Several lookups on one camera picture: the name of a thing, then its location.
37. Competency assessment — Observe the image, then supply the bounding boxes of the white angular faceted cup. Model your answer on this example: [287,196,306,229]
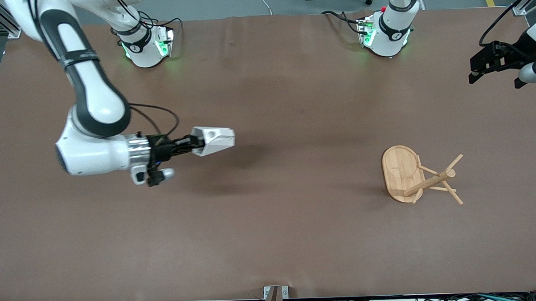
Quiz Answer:
[191,125,236,157]

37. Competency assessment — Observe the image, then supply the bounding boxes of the wooden cup rack with pegs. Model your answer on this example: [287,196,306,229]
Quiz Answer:
[381,143,466,208]

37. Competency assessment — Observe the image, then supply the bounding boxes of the black right arm base cable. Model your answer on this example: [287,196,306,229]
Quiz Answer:
[111,0,184,43]

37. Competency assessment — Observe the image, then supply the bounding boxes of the black arm base cable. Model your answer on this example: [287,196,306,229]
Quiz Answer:
[321,9,363,36]
[111,0,184,43]

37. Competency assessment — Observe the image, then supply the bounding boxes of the black left arm base cable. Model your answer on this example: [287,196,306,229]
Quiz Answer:
[321,9,363,36]

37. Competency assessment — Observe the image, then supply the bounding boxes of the grey metal bracket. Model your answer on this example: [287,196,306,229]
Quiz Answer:
[263,285,289,301]

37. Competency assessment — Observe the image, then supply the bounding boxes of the tangled cable bundle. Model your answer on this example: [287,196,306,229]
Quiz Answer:
[313,291,536,301]

